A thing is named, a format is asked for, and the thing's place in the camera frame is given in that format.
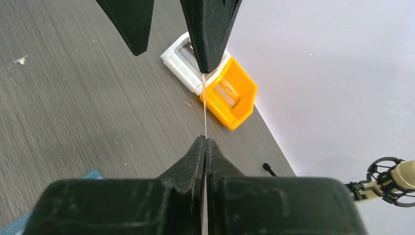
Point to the microphone with shock mount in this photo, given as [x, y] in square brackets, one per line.
[390, 179]

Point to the black card in white bin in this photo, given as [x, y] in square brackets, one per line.
[188, 51]

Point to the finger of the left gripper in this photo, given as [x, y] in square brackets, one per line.
[209, 23]
[132, 19]

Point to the black tripod mic stand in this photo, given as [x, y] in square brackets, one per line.
[268, 169]

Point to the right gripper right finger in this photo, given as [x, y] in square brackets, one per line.
[242, 205]

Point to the card in orange bin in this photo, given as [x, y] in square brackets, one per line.
[227, 92]

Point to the white plastic bin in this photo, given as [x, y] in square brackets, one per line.
[188, 71]

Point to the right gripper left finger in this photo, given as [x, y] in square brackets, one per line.
[171, 204]

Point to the orange plastic bin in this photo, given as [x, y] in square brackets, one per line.
[232, 117]

